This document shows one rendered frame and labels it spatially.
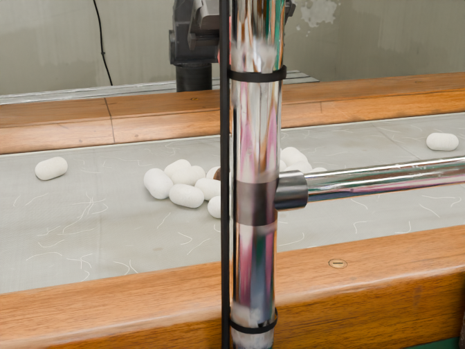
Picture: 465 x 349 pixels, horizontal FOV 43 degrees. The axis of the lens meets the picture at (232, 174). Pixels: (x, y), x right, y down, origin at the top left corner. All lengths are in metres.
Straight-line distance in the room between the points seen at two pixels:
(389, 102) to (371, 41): 1.98
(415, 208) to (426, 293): 0.15
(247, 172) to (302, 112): 0.45
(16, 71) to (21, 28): 0.18
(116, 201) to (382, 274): 0.25
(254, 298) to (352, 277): 0.09
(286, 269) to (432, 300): 0.09
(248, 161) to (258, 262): 0.05
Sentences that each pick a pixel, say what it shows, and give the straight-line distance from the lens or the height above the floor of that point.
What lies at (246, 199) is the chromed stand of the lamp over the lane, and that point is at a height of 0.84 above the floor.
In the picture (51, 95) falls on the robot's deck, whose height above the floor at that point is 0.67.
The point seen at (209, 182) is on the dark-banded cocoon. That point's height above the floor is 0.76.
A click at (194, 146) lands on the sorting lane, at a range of 0.64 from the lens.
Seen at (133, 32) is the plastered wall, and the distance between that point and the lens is 2.62.
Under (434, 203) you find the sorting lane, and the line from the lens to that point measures 0.54.
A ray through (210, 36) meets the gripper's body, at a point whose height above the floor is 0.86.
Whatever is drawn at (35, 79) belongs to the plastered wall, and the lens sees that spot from 2.61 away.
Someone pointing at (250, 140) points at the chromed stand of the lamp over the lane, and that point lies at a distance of 0.26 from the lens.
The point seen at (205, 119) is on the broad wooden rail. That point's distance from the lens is 0.68.
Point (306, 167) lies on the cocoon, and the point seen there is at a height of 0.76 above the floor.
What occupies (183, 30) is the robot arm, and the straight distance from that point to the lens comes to 0.96.
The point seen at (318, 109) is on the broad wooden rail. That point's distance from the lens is 0.72.
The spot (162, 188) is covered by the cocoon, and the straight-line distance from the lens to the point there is 0.50.
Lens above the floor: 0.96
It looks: 23 degrees down
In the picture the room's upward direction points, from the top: straight up
